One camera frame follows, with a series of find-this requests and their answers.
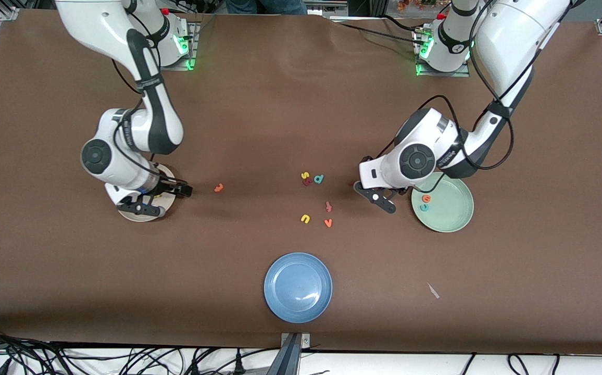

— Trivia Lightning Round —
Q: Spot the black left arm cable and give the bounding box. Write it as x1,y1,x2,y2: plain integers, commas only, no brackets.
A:
377,0,515,172

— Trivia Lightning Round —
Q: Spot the brown table cover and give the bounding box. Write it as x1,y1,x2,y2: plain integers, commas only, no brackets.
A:
0,8,602,356

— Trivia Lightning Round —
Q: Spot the beige round plate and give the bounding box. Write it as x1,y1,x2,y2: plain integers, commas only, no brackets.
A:
116,162,177,223

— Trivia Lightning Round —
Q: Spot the light green round plate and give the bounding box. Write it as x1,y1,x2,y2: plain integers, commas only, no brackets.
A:
411,173,475,233

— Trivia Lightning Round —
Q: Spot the black cable on table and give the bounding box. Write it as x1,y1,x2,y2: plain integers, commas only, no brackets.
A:
332,15,429,47

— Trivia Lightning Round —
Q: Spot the metal camera bracket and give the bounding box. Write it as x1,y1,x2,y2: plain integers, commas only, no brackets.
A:
281,332,311,348

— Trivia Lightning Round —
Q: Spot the dark camera pole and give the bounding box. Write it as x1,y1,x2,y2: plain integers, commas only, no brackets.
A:
266,333,302,375

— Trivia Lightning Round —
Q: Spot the person behind table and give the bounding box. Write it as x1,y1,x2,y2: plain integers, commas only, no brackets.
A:
225,0,308,15

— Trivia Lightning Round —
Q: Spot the blue round plate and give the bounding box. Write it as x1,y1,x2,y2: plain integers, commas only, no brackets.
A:
264,252,333,324

